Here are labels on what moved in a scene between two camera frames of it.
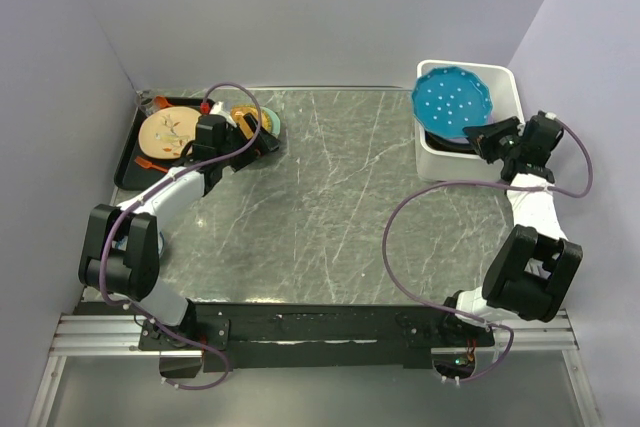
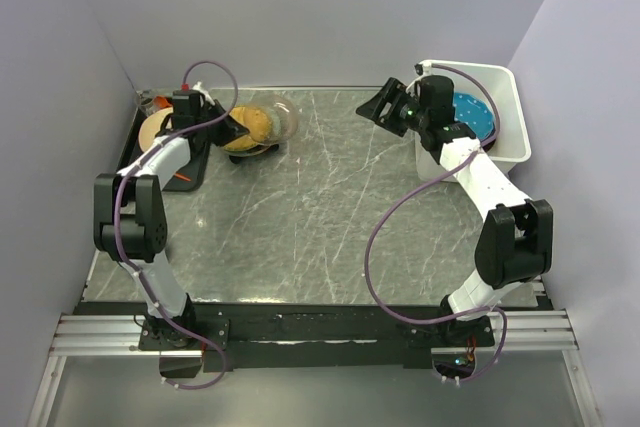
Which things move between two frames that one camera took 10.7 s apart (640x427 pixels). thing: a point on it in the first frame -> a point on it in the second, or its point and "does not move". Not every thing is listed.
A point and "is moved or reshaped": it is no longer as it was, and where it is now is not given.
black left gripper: x=265 y=144 -> x=232 y=131
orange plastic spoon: x=162 y=102 does not move
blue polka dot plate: x=447 y=100 is moved or reshaped
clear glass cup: x=146 y=105 does not move
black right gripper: x=485 y=145 -> x=391 y=93
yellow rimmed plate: x=237 y=113 does not move
